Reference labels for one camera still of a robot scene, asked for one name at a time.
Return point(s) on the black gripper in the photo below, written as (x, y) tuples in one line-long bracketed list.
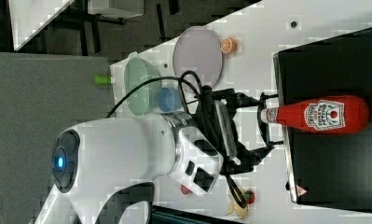
[(215, 116)]

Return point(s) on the red plush ketchup bottle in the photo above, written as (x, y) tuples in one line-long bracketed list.
[(344, 114)]

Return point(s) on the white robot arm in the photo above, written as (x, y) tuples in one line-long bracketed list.
[(103, 171)]

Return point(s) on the red tomato toy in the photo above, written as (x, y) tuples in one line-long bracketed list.
[(249, 197)]

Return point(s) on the yellow banana toy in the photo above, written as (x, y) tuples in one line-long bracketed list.
[(241, 213)]

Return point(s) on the blue small bowl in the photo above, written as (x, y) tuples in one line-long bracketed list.
[(169, 99)]

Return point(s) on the orange slice toy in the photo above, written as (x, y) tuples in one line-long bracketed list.
[(228, 45)]

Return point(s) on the red strawberry toy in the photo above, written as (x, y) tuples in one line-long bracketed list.
[(185, 190)]

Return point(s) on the lavender round plate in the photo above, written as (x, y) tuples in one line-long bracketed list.
[(198, 49)]

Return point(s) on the green colander bowl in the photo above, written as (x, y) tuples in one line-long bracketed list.
[(138, 71)]

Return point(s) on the green marker clamp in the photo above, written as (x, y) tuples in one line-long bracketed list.
[(102, 80)]

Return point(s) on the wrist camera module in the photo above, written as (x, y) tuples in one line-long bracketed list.
[(226, 130)]

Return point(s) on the black oven door handle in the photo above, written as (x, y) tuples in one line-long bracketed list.
[(264, 127)]

